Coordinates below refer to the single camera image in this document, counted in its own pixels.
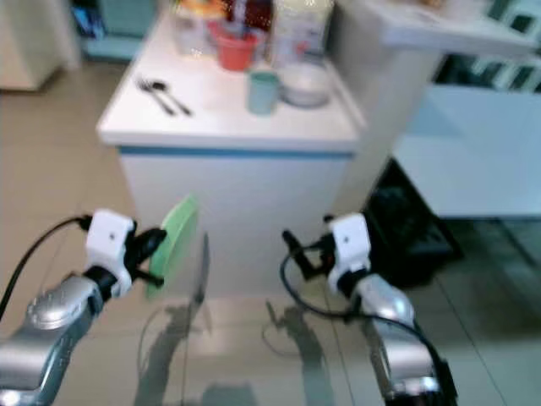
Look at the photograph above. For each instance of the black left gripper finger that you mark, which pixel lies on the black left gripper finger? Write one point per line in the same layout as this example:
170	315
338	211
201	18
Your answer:
150	277
154	242

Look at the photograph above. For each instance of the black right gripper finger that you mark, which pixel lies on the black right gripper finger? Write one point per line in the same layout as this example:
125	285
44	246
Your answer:
327	222
291	245

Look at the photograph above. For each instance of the light green round plate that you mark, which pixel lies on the light green round plate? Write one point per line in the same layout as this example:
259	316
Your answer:
177	237

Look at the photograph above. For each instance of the white counter cabinet with drawers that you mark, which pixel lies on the white counter cabinet with drawers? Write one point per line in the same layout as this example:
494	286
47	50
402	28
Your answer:
237	194

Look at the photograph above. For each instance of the white bowl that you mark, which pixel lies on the white bowl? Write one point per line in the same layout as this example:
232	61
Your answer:
307	83

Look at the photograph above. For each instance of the pale green mug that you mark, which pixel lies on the pale green mug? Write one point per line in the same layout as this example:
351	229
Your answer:
263	95

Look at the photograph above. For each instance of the metal spoon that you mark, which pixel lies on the metal spoon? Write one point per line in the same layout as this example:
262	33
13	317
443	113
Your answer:
159	85

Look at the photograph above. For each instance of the white food package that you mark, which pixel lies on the white food package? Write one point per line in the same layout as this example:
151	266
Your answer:
300	30

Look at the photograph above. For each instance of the blue low shelf unit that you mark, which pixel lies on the blue low shelf unit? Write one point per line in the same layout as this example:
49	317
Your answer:
118	34

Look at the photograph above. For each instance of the colourful food package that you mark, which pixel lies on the colourful food package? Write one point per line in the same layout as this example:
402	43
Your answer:
194	25

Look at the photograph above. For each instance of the dark bottle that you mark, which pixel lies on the dark bottle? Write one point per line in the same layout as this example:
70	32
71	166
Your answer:
249	13

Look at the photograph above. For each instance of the white ledge shelf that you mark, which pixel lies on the white ledge shelf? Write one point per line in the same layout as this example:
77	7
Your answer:
456	34

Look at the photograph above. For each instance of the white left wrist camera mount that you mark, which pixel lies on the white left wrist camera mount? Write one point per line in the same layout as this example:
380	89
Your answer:
110	239

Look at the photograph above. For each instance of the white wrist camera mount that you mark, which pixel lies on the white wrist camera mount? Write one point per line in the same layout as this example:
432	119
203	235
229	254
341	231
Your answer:
351	245
110	239

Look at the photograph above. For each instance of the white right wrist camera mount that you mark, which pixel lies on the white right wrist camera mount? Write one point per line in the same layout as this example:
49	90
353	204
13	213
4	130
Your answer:
351	245

